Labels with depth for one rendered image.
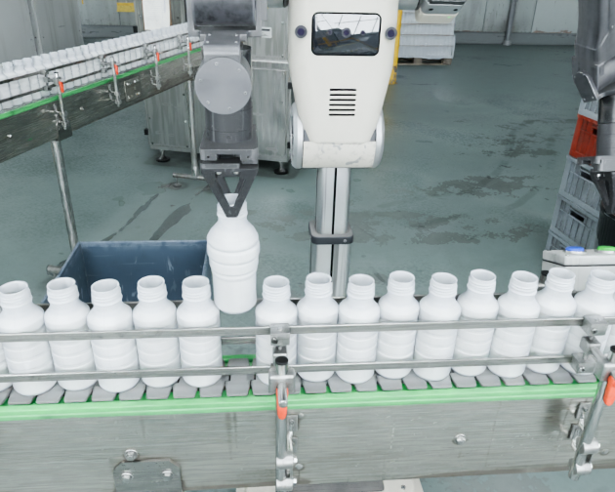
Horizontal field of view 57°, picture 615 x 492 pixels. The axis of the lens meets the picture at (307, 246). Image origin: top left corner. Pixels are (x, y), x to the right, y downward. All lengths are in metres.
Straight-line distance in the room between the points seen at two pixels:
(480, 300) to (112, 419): 0.55
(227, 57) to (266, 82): 3.82
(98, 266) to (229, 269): 0.75
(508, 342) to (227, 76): 0.56
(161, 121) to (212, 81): 4.23
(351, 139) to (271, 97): 3.13
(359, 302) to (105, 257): 0.81
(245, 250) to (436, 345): 0.31
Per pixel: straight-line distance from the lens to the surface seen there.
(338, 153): 1.32
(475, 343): 0.88
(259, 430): 0.88
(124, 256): 1.43
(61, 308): 0.83
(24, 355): 0.87
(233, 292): 0.77
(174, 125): 4.77
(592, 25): 1.06
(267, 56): 4.37
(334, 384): 0.86
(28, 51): 7.11
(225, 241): 0.73
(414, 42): 10.21
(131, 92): 3.33
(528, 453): 1.03
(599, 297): 0.92
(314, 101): 1.27
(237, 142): 0.68
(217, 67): 0.59
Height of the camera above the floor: 1.56
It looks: 27 degrees down
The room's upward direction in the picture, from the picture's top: 2 degrees clockwise
